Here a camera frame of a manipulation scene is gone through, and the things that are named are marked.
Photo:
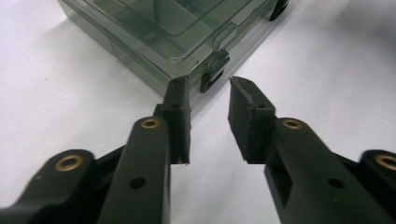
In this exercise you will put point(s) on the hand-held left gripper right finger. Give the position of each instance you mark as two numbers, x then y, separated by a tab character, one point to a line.
249	124

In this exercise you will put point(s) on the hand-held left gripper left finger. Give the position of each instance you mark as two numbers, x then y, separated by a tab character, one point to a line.
179	124

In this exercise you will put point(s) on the clear grey compartment storage box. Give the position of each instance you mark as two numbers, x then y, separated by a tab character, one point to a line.
162	31

